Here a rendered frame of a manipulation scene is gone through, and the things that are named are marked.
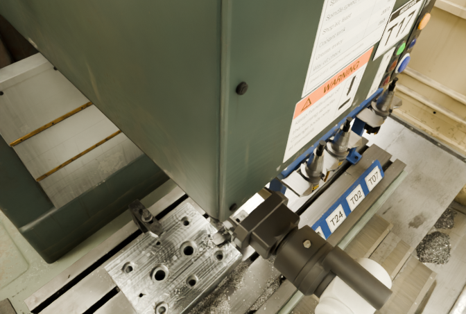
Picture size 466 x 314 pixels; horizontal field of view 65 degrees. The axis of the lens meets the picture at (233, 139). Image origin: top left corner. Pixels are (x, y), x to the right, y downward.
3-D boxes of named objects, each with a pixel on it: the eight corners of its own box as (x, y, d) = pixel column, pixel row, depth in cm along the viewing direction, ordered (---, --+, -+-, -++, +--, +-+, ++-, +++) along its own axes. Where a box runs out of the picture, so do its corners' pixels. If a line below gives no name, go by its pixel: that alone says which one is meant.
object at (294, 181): (316, 188, 89) (317, 186, 89) (302, 201, 87) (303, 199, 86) (294, 170, 92) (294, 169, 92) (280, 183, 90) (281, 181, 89)
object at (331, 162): (342, 163, 95) (342, 161, 94) (330, 175, 92) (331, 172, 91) (320, 147, 98) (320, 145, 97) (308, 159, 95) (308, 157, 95)
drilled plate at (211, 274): (241, 261, 104) (242, 254, 100) (159, 341, 91) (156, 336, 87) (188, 209, 114) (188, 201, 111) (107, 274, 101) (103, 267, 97)
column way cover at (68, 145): (174, 137, 139) (157, 13, 99) (55, 215, 116) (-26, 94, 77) (166, 130, 141) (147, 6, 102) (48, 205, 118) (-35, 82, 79)
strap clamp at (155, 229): (168, 244, 111) (163, 220, 100) (159, 251, 109) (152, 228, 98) (142, 216, 117) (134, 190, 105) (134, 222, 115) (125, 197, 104)
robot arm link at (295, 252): (283, 177, 64) (340, 223, 58) (276, 206, 71) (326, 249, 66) (231, 223, 58) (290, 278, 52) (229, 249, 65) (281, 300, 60)
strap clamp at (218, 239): (249, 232, 114) (252, 208, 103) (218, 260, 108) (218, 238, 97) (241, 225, 116) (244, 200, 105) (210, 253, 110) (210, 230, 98)
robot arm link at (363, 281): (322, 252, 66) (378, 300, 61) (286, 292, 60) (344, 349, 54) (344, 216, 58) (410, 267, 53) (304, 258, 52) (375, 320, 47)
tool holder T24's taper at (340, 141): (334, 136, 98) (340, 119, 93) (349, 144, 97) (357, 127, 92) (327, 147, 96) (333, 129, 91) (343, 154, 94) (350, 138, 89)
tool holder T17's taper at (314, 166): (312, 159, 93) (317, 141, 88) (326, 169, 91) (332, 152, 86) (300, 168, 91) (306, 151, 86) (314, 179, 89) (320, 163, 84)
